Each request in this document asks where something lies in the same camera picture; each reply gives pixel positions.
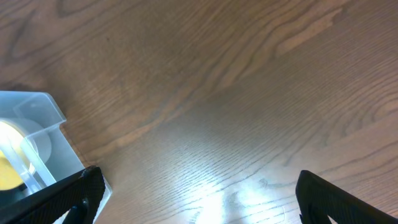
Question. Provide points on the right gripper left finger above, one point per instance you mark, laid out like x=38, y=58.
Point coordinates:
x=77, y=196

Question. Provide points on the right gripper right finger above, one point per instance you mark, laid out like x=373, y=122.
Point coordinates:
x=322, y=202

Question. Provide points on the yellow small bowl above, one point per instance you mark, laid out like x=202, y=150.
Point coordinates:
x=10, y=178

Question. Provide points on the clear plastic storage container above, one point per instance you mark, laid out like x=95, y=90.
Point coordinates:
x=37, y=116

